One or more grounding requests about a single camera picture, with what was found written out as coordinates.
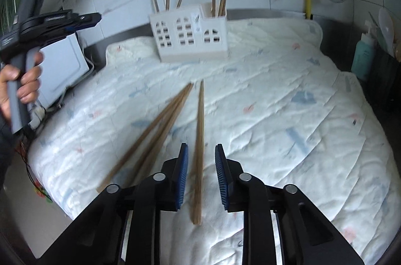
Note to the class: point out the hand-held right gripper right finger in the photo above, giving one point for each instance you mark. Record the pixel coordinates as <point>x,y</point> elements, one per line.
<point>221,177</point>

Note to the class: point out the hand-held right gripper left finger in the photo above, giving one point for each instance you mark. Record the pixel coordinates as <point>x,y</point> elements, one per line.
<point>183,177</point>

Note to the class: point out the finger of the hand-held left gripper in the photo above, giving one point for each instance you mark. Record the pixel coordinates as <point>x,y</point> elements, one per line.
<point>71,30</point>
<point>87,20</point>

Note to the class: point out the cream plastic chopstick holder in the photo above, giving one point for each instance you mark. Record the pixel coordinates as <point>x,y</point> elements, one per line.
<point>188,55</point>

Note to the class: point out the person's left hand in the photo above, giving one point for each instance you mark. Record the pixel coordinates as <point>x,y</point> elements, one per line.
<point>31,83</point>

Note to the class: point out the white microwave oven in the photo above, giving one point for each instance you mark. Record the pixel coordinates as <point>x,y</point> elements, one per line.
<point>62,73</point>

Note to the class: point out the white quilted printed mat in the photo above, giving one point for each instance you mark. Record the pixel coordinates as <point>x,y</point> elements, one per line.
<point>282,127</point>

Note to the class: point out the teal plastic bottle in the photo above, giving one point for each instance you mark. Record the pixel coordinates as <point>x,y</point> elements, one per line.
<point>362,58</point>

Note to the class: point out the dark utensil container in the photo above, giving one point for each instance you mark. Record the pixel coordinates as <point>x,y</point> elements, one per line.
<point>385,80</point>

